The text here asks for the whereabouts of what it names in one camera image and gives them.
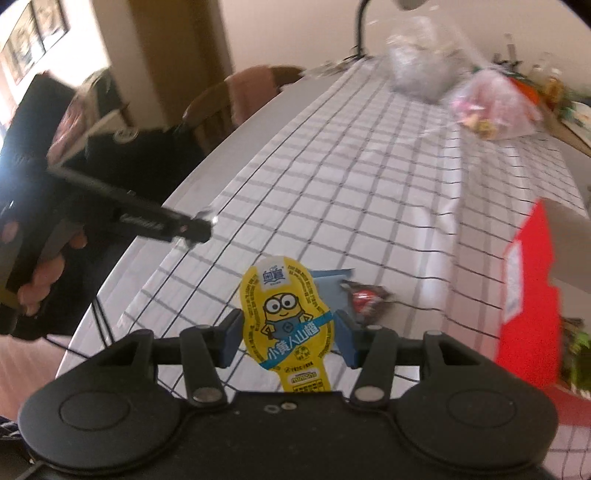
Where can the clear plastic bag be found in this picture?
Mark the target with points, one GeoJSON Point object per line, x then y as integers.
{"type": "Point", "coordinates": [420, 69]}

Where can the silver desk lamp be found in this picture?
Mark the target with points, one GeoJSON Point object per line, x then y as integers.
{"type": "Point", "coordinates": [362, 27]}

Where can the black bag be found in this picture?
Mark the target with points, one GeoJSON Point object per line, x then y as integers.
{"type": "Point", "coordinates": [138, 157]}

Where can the checked white tablecloth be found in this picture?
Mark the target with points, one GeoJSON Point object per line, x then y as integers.
{"type": "Point", "coordinates": [346, 184]}

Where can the person's left hand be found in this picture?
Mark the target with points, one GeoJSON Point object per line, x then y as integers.
{"type": "Point", "coordinates": [46, 277]}

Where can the small red dark snack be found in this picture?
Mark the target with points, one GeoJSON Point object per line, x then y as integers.
{"type": "Point", "coordinates": [367, 302]}

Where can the framed wall picture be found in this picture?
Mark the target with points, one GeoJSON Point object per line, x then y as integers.
{"type": "Point", "coordinates": [32, 37]}

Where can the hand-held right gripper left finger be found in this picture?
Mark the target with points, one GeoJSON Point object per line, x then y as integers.
{"type": "Point", "coordinates": [232, 339]}

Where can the pink candy plastic bag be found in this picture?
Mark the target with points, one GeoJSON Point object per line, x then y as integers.
{"type": "Point", "coordinates": [489, 106]}

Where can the pink cloth pile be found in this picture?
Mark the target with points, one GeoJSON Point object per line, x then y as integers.
{"type": "Point", "coordinates": [69, 124]}

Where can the wooden chair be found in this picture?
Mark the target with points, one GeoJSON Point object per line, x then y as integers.
{"type": "Point", "coordinates": [207, 115]}

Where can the red cardboard box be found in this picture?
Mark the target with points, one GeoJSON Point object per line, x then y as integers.
{"type": "Point", "coordinates": [526, 300]}

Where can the bunch of keys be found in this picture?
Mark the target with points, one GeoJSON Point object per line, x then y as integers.
{"type": "Point", "coordinates": [330, 68]}

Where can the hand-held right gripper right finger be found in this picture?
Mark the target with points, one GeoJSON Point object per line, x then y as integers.
{"type": "Point", "coordinates": [346, 341]}

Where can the orange liquid bottle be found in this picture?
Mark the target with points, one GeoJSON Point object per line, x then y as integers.
{"type": "Point", "coordinates": [552, 85]}

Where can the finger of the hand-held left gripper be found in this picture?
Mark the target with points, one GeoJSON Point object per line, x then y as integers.
{"type": "Point", "coordinates": [196, 230]}

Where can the white cabinet with wooden top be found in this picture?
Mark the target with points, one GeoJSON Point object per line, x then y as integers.
{"type": "Point", "coordinates": [577, 138]}

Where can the yellow cartoon snack packet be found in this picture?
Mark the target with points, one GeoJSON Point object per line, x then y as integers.
{"type": "Point", "coordinates": [286, 314]}

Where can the blue packet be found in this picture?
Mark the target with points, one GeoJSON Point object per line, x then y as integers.
{"type": "Point", "coordinates": [330, 288]}

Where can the orange box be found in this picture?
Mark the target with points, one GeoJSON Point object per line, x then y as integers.
{"type": "Point", "coordinates": [526, 90]}

